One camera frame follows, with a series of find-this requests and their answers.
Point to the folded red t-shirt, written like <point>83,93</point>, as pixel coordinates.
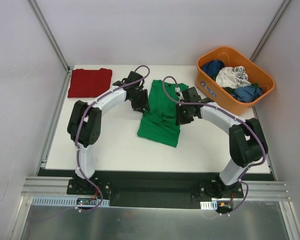
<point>86,83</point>

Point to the white cable duct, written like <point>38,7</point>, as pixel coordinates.
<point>209,205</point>
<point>57,201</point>

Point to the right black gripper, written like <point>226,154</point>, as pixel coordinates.
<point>182,117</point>

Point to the aluminium frame rail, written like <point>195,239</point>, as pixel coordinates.
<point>56,186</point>

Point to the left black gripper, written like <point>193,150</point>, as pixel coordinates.
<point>141,103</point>

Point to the right white cable duct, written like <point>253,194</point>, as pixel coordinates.
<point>209,205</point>

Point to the orange plastic basket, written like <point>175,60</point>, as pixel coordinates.
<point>230,100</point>

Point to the right aluminium post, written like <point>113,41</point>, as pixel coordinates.
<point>283,7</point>

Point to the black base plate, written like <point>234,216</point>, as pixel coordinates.
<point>144,189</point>

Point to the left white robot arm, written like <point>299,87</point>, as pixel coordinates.
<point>84,126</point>

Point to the dark blue t-shirt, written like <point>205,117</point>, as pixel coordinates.
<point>213,67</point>

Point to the left white cable duct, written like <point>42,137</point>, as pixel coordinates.
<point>57,201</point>

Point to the aluminium post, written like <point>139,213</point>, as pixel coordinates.
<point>49,34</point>
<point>283,7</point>

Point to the white printed t-shirt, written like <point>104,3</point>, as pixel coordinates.
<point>232,77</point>

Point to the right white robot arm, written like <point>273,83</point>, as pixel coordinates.
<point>247,143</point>

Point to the left aluminium post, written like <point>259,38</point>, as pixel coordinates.
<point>49,34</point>

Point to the green t-shirt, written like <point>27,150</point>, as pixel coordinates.
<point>158,124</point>

